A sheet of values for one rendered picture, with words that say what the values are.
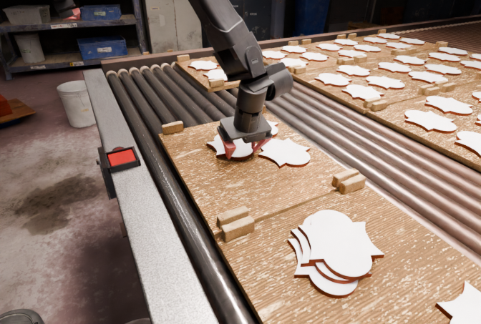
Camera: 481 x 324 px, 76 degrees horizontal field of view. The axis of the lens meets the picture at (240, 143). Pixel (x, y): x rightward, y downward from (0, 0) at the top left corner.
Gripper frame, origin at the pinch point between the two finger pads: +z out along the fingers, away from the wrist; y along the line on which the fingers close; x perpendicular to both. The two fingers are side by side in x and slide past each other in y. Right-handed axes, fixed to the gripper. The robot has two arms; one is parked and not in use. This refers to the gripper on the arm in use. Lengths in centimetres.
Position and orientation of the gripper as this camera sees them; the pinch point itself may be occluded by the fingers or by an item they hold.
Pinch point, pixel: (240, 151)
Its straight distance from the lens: 74.7
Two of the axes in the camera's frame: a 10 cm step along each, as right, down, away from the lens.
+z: -1.2, 7.0, 7.1
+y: -9.0, 2.2, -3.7
